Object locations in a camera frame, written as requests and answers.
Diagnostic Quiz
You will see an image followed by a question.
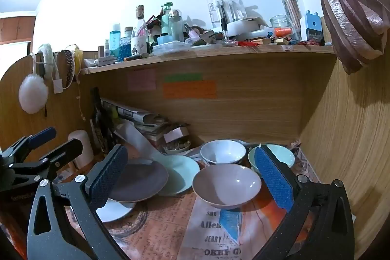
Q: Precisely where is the white cardboard box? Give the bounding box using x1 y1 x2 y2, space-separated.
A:
227 18 269 38

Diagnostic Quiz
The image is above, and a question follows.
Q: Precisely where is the pink bowl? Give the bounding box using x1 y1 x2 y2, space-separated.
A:
192 163 262 209

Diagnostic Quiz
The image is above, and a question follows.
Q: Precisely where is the tall clear tube of sticks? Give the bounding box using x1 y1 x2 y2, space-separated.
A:
281 0 302 43

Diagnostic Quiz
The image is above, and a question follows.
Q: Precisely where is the tall corked white bottle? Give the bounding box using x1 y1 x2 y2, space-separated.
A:
131 5 150 58

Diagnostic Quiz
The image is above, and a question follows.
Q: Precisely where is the white orange-capped tube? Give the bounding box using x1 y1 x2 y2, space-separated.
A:
244 27 293 39

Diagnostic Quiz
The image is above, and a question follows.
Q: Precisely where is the patterned headband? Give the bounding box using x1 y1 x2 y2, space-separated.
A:
62 50 76 88

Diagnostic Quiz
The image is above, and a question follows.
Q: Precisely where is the pink curtain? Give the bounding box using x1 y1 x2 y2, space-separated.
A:
265 0 390 75

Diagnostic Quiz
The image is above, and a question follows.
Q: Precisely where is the stack of newspapers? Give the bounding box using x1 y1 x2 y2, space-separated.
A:
100 97 171 142

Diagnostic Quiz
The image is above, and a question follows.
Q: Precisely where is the blue liquid bottle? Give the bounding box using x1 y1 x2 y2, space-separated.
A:
110 24 122 59

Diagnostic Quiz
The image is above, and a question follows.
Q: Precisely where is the mint green bowl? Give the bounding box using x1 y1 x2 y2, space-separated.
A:
248 144 295 178

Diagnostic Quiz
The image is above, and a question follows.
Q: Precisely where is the white plate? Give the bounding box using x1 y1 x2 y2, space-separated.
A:
96 198 136 223

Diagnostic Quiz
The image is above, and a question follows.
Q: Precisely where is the green sticky note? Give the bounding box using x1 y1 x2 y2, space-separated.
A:
165 73 203 82

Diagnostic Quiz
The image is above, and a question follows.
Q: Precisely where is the wooden cabinet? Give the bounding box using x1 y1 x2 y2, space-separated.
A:
0 13 37 44

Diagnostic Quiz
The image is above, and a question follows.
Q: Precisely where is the white pompom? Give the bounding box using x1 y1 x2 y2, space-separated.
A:
18 74 49 114

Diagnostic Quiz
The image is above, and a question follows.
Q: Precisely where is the blue pencil sharpener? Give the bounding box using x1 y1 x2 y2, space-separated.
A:
300 10 323 42

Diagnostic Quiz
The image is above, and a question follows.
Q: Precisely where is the pink sticky note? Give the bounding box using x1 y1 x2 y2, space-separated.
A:
128 69 157 92

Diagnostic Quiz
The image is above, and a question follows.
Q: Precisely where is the clear plastic box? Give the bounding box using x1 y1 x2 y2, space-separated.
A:
152 41 192 56

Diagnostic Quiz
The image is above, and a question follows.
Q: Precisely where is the dark glass bottle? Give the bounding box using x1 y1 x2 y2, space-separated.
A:
90 87 113 154

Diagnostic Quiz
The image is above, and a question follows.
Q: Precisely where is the clear blister pack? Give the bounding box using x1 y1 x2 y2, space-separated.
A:
205 0 247 32

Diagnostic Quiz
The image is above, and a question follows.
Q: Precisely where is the blue glass jar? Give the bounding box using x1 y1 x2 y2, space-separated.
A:
120 36 132 61

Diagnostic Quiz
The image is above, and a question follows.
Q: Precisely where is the light green plate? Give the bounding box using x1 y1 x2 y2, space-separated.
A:
152 155 201 196

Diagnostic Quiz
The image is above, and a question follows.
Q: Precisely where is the clear silver-capped bottle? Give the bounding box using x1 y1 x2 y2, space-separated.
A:
168 10 184 43

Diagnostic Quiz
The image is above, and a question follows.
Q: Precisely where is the white fuzzy headband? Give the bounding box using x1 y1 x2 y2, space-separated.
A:
37 43 55 78

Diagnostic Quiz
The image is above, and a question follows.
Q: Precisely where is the small pink perfume bottle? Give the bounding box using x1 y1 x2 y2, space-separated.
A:
184 23 198 43

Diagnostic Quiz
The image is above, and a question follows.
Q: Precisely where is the wooden shelf board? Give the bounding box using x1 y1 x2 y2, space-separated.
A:
80 45 336 75

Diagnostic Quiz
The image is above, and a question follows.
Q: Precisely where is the white mug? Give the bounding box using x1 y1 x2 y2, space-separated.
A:
68 130 94 169

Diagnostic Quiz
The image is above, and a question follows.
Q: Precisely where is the printed newspaper mat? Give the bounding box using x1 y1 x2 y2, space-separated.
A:
61 138 320 260

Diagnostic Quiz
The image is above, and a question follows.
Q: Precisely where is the purple plate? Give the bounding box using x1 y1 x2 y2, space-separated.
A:
108 159 169 202

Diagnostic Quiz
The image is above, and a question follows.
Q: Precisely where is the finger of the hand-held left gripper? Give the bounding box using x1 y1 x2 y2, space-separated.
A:
0 127 57 164
39 138 84 182

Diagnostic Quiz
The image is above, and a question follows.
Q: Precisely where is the white patterned bowl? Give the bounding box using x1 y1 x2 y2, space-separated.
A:
200 140 247 166

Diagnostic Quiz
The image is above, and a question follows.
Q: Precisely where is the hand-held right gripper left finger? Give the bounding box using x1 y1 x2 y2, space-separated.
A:
27 144 135 260

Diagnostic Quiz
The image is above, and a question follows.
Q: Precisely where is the teal pump bottle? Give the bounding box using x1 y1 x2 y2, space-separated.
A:
160 2 173 37

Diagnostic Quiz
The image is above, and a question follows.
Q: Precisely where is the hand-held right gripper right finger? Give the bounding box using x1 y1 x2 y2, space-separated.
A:
254 144 357 260

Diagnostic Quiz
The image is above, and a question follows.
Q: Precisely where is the white card box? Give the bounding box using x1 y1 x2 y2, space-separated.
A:
164 127 190 143

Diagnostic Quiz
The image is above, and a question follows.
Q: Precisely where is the orange sticky note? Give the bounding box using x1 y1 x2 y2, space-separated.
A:
163 80 217 99

